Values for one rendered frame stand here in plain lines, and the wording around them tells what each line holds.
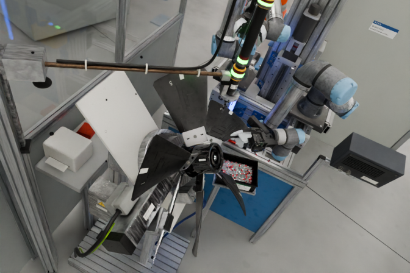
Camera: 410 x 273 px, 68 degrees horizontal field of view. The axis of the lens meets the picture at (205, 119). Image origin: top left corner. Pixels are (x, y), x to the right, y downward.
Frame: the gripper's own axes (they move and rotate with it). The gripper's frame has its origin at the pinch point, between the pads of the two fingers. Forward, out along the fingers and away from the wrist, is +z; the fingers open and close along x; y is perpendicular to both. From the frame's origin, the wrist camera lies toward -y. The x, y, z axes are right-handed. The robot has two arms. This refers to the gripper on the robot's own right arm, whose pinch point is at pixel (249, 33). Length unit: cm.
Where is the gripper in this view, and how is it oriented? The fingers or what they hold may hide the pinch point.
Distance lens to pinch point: 104.1
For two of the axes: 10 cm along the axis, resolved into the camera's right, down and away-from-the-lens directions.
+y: -2.3, 6.7, 7.1
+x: -9.5, -3.2, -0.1
